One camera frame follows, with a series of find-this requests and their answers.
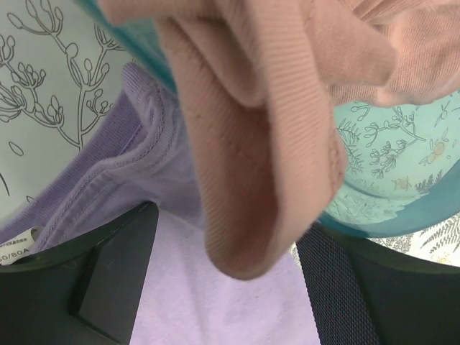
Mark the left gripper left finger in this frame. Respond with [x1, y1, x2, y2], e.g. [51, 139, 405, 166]
[1, 203, 158, 345]

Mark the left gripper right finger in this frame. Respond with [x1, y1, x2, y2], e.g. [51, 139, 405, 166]
[296, 224, 459, 345]

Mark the floral patterned table mat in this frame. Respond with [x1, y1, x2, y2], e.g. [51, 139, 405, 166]
[1, 1, 459, 266]

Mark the purple t shirt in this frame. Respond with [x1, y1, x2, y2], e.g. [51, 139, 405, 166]
[1, 63, 319, 344]

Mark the teal plastic laundry basket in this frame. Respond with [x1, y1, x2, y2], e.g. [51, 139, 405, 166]
[81, 1, 459, 237]

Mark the pink crumpled shirt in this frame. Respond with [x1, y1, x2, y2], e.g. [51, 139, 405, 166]
[99, 1, 459, 280]

